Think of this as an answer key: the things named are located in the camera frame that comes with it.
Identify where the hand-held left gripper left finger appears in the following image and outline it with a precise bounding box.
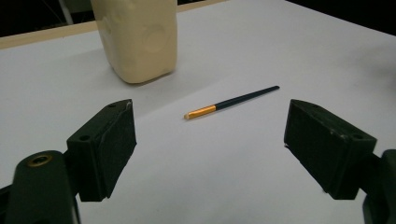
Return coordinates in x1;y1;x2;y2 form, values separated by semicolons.
66;99;138;203

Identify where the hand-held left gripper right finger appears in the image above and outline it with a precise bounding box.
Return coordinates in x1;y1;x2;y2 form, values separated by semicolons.
283;99;378;201

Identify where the black pen with gold end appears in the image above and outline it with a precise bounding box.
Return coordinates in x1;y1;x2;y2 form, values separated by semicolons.
183;85;281;121

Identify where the cream square pen holder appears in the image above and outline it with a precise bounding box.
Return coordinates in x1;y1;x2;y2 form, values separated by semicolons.
90;0;178;85

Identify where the white paper sheet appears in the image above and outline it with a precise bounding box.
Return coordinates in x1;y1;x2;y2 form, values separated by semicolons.
0;0;396;224

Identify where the white desk leg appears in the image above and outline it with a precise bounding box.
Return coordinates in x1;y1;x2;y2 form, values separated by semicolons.
58;0;75;25

